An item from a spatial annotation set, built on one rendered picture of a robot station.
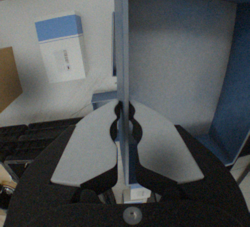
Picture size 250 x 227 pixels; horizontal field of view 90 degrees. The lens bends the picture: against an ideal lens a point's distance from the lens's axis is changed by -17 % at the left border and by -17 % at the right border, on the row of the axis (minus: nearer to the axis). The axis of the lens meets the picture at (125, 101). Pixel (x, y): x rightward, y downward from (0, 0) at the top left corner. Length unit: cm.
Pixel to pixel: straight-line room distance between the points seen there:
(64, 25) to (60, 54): 9
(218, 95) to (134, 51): 14
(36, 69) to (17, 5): 23
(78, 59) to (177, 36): 34
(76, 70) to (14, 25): 29
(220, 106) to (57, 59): 42
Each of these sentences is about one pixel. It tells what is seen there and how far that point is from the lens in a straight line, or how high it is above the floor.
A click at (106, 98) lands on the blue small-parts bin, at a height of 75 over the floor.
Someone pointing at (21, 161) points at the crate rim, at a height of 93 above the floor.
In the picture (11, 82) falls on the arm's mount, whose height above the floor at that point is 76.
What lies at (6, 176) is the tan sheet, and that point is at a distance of 91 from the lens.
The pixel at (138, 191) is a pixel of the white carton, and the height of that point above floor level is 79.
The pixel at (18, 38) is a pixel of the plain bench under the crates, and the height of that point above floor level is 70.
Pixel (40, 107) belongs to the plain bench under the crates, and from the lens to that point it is 68.
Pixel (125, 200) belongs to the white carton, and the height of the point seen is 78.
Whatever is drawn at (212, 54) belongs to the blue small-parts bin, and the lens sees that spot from 21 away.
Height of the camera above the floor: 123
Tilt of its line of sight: 62 degrees down
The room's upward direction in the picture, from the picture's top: 167 degrees clockwise
